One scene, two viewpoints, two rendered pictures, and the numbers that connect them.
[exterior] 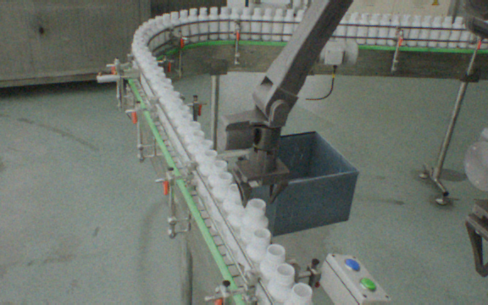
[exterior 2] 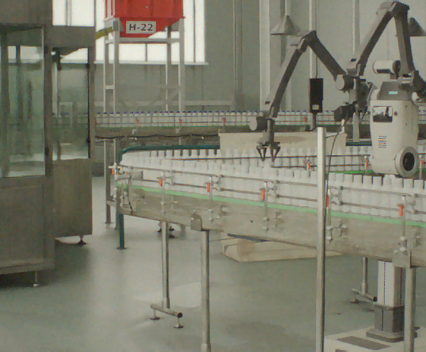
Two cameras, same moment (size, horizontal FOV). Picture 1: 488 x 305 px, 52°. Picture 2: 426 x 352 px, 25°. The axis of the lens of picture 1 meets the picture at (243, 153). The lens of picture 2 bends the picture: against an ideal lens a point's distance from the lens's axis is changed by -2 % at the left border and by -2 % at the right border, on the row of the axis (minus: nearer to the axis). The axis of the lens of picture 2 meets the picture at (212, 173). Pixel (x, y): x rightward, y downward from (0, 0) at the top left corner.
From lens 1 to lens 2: 3.94 m
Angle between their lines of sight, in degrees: 28
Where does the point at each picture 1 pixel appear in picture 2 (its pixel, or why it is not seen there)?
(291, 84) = (277, 100)
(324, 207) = not seen: hidden behind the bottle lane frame
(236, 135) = (259, 121)
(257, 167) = (267, 138)
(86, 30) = not seen: outside the picture
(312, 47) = (282, 87)
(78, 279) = not seen: outside the picture
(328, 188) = not seen: hidden behind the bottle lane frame
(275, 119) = (273, 114)
